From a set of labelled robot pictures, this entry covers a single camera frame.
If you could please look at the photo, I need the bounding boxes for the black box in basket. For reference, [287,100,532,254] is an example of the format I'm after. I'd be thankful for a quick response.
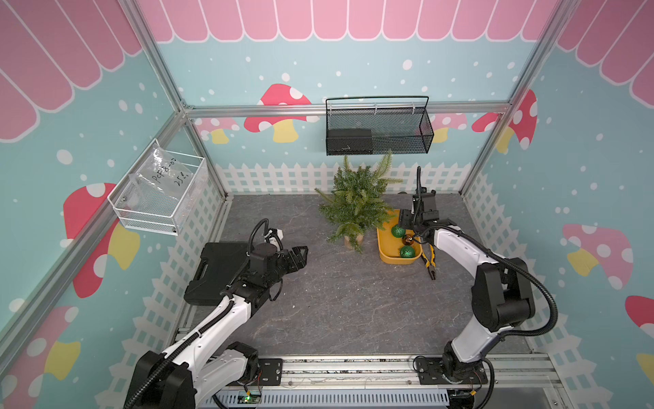
[325,129,373,156]

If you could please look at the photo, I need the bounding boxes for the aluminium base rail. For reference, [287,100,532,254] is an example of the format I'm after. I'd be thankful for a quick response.
[142,353,568,409]

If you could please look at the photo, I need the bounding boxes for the clear plastic bag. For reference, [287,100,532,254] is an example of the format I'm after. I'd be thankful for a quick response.
[124,147,199,217]

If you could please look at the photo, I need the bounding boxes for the black wire mesh basket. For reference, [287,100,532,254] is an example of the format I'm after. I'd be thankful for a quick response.
[325,95,434,155]

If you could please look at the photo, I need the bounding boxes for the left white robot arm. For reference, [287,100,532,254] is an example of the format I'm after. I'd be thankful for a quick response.
[124,218,308,408]

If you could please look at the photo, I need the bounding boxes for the copper shiny ball ornament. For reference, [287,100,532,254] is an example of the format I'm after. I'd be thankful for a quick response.
[402,234,414,246]

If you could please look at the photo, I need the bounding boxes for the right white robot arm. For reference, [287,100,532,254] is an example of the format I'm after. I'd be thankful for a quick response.
[399,168,559,383]

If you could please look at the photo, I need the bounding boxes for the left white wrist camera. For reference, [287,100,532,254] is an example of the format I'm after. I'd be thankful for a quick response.
[264,228,284,251]

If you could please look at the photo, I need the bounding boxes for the yellow plastic tray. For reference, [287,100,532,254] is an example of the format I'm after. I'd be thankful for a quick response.
[376,210,422,265]

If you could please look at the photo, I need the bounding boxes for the black plastic tool case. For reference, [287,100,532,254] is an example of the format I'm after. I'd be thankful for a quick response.
[184,242,248,307]

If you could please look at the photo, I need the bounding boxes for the yellow black pliers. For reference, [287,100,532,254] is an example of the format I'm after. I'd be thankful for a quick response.
[421,244,438,281]

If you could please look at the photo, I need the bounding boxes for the green glitter ball ornament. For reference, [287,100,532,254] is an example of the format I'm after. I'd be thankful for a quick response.
[391,224,406,239]

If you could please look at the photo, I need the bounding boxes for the small green christmas tree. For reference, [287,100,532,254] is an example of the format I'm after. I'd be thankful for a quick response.
[315,151,401,254]

